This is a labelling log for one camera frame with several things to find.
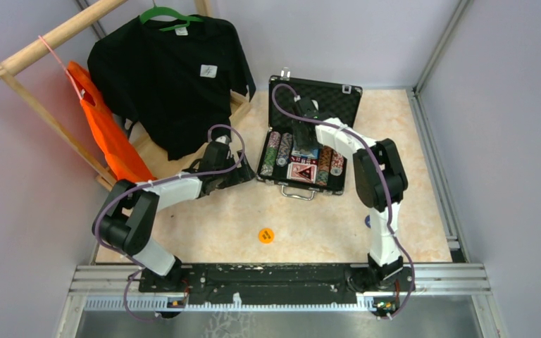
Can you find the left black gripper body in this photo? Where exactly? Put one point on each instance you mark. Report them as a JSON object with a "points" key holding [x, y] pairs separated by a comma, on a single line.
{"points": [[232, 169]]}

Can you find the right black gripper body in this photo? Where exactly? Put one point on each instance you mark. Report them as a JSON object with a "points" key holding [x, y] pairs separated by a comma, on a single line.
{"points": [[305, 132]]}

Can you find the blue playing card box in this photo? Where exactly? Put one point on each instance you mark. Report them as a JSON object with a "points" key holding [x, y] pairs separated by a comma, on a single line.
{"points": [[306, 153]]}

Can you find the red black triangle marker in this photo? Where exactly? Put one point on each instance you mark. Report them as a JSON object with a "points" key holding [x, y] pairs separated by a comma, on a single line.
{"points": [[306, 174]]}

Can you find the black aluminium poker case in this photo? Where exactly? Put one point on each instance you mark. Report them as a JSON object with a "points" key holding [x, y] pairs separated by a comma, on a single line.
{"points": [[340, 100]]}

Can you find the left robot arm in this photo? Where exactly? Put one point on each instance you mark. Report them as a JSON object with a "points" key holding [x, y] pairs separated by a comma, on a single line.
{"points": [[126, 219]]}

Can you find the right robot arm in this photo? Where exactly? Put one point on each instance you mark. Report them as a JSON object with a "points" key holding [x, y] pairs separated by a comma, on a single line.
{"points": [[379, 178]]}

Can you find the orange black chip stack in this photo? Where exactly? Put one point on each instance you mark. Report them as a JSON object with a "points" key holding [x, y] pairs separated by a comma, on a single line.
{"points": [[324, 162]]}

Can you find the purple blue chip stack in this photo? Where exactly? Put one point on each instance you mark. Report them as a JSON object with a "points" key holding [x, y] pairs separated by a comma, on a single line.
{"points": [[284, 149]]}

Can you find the red playing card deck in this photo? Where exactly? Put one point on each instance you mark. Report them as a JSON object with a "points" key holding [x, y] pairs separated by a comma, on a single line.
{"points": [[293, 166]]}

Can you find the red white chip stack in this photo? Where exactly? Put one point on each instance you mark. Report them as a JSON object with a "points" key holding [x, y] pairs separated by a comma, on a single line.
{"points": [[336, 164]]}

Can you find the green grey chip stack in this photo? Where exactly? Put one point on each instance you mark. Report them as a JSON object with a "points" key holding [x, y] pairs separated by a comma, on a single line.
{"points": [[271, 153]]}

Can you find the wooden clothes rack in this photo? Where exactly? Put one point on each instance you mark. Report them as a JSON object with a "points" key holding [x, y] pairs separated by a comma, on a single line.
{"points": [[30, 151]]}

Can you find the orange round dealer button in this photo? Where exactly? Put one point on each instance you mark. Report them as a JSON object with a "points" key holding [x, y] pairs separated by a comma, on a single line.
{"points": [[266, 236]]}

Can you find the black t-shirt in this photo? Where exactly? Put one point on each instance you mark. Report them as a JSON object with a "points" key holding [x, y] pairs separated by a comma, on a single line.
{"points": [[174, 78]]}

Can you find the green clothes hanger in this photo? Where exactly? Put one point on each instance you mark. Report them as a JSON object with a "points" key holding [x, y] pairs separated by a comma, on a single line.
{"points": [[157, 11]]}

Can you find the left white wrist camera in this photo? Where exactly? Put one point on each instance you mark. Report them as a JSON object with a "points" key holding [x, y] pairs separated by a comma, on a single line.
{"points": [[224, 139]]}

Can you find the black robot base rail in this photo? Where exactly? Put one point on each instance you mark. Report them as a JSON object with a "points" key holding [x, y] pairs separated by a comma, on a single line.
{"points": [[273, 284]]}

